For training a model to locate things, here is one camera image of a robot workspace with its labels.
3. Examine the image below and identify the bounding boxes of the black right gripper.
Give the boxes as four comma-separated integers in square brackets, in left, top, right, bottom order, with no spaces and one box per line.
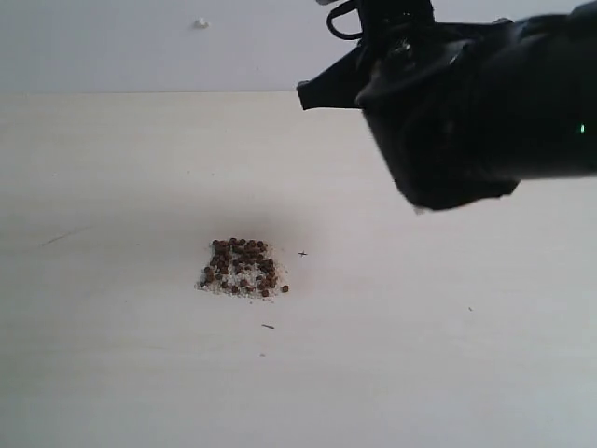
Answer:
[297,2,596,211]

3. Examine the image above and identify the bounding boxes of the small white wall hook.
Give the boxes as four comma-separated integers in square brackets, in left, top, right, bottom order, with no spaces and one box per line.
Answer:
[194,18,211,29]

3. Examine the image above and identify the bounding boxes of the pile of brown pellets and rice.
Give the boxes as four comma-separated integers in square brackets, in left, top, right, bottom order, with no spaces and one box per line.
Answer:
[195,237,290,302]

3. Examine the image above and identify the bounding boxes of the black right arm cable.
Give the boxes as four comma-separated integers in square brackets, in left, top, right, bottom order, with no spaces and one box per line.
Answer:
[326,0,365,41]

